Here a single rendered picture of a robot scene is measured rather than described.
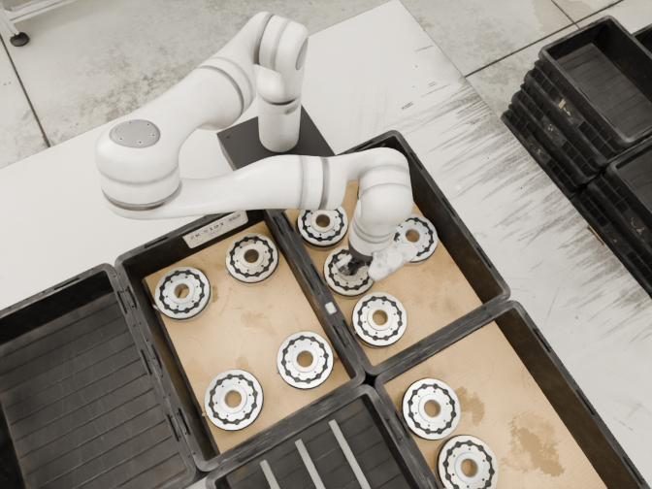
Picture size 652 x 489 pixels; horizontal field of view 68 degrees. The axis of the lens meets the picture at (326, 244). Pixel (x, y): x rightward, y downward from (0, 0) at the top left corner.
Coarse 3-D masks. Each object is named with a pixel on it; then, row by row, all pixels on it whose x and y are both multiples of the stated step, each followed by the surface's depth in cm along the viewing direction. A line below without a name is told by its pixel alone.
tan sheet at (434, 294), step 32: (352, 192) 103; (320, 224) 100; (320, 256) 97; (448, 256) 98; (384, 288) 95; (416, 288) 95; (448, 288) 95; (384, 320) 93; (416, 320) 93; (448, 320) 93; (384, 352) 91
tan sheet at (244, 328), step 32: (256, 224) 99; (192, 256) 97; (224, 256) 97; (256, 256) 97; (224, 288) 94; (256, 288) 94; (288, 288) 95; (224, 320) 92; (256, 320) 92; (288, 320) 92; (192, 352) 90; (224, 352) 90; (256, 352) 90; (192, 384) 88; (224, 448) 84
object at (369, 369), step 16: (368, 144) 96; (400, 144) 96; (416, 160) 94; (448, 208) 92; (288, 224) 90; (464, 224) 90; (304, 256) 86; (480, 256) 87; (496, 272) 86; (320, 288) 84; (336, 304) 83; (496, 304) 84; (464, 320) 83; (432, 336) 82; (400, 352) 81; (416, 352) 81; (368, 368) 80; (384, 368) 80
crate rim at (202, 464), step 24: (216, 216) 89; (168, 240) 87; (288, 240) 88; (120, 264) 85; (312, 288) 86; (144, 336) 81; (336, 336) 81; (168, 384) 78; (360, 384) 79; (312, 408) 77; (192, 432) 75; (264, 432) 76; (192, 456) 74; (216, 456) 74
